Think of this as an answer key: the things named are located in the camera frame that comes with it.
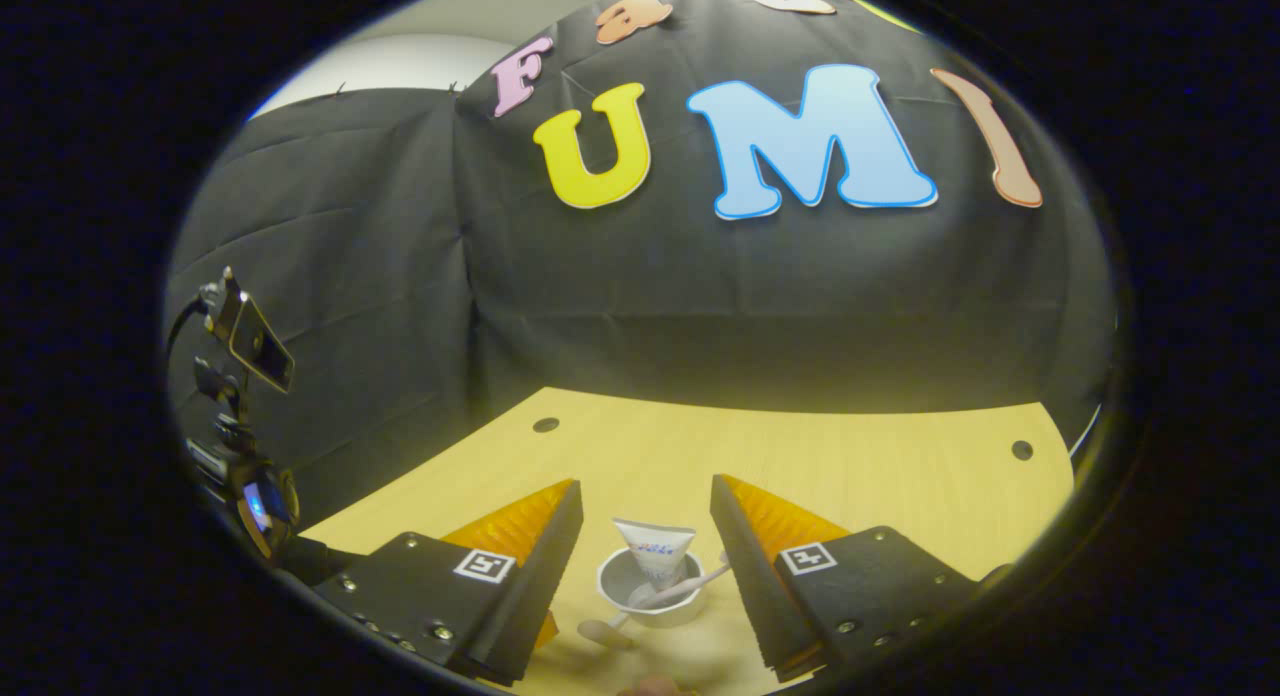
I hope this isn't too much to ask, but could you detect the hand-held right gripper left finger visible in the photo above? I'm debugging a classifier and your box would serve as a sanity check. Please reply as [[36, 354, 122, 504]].
[[315, 478, 584, 687]]

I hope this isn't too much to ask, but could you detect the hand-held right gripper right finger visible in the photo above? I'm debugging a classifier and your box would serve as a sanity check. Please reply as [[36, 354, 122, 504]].
[[710, 473, 986, 682]]

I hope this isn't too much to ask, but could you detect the white toothbrush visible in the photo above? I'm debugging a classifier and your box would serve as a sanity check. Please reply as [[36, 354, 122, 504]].
[[628, 551, 733, 611]]

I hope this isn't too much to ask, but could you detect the white toothpaste tube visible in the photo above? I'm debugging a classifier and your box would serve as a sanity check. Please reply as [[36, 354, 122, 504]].
[[612, 518, 697, 592]]

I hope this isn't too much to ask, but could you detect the white cup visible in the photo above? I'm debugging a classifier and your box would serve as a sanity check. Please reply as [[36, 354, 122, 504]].
[[578, 546, 707, 649]]

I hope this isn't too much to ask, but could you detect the wooden desktop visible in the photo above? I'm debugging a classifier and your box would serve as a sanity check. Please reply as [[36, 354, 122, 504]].
[[300, 386, 1076, 696]]

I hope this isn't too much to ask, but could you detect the black backdrop cloth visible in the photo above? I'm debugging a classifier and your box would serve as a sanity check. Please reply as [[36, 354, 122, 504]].
[[165, 0, 1116, 527]]

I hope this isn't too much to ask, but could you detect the white cable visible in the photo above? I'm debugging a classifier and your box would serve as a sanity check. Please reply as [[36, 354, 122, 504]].
[[1068, 406, 1103, 459]]

